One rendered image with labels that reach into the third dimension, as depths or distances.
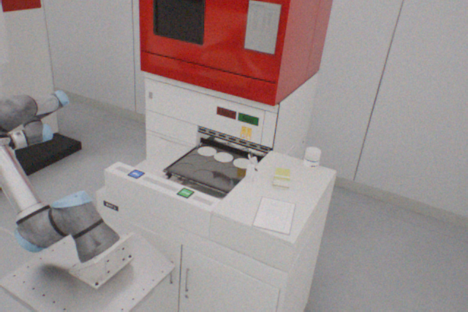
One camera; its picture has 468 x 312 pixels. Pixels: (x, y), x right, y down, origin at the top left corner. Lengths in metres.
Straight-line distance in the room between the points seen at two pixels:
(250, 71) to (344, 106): 1.67
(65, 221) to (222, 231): 0.58
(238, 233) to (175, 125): 0.96
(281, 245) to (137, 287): 0.54
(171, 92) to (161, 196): 0.76
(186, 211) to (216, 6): 0.95
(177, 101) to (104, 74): 2.53
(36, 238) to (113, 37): 3.22
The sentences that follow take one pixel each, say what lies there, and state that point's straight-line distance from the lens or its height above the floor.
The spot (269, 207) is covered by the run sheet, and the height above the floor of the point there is 0.97.
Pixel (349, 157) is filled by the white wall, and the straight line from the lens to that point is 3.70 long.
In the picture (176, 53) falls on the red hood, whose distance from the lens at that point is 2.19.
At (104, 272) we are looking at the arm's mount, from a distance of 1.57.
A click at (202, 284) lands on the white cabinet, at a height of 0.56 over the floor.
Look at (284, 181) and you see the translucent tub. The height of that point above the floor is 1.01.
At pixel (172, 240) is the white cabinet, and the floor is 0.73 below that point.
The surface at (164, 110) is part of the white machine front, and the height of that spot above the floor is 1.00.
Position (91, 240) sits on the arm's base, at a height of 0.96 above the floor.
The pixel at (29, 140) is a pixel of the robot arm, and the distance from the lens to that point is 2.00.
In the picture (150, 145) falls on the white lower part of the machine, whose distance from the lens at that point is 2.58.
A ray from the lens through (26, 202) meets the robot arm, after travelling 1.63.
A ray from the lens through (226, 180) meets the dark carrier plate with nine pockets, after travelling 1.97.
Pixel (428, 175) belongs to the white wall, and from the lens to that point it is 3.67.
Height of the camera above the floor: 1.96
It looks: 27 degrees down
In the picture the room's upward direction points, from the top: 5 degrees clockwise
